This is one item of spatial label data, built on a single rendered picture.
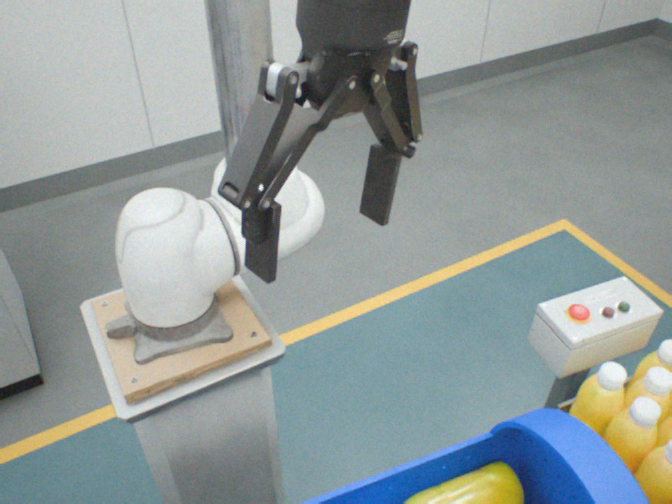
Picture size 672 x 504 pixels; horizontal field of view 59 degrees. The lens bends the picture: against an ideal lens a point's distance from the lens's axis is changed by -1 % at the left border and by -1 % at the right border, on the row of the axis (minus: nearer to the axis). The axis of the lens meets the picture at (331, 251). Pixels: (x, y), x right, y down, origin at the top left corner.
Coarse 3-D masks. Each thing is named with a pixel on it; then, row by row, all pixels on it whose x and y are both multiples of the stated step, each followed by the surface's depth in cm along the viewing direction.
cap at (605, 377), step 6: (606, 366) 96; (612, 366) 96; (618, 366) 96; (600, 372) 96; (606, 372) 95; (612, 372) 95; (618, 372) 95; (624, 372) 95; (600, 378) 96; (606, 378) 94; (612, 378) 94; (618, 378) 94; (624, 378) 94; (606, 384) 95; (612, 384) 94; (618, 384) 94
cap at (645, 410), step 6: (636, 402) 91; (642, 402) 91; (648, 402) 91; (654, 402) 91; (636, 408) 90; (642, 408) 90; (648, 408) 90; (654, 408) 90; (636, 414) 90; (642, 414) 89; (648, 414) 89; (654, 414) 89; (642, 420) 89; (648, 420) 89; (654, 420) 89
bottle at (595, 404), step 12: (588, 384) 98; (600, 384) 96; (576, 396) 102; (588, 396) 98; (600, 396) 96; (612, 396) 96; (576, 408) 101; (588, 408) 98; (600, 408) 97; (612, 408) 96; (588, 420) 99; (600, 420) 98; (600, 432) 100
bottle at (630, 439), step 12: (612, 420) 95; (624, 420) 92; (636, 420) 91; (612, 432) 94; (624, 432) 92; (636, 432) 91; (648, 432) 90; (612, 444) 94; (624, 444) 92; (636, 444) 91; (648, 444) 91; (624, 456) 93; (636, 456) 92; (636, 468) 95
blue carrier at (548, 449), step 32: (544, 416) 78; (448, 448) 84; (480, 448) 87; (512, 448) 90; (544, 448) 83; (576, 448) 71; (608, 448) 71; (384, 480) 82; (416, 480) 85; (544, 480) 85; (576, 480) 78; (608, 480) 68
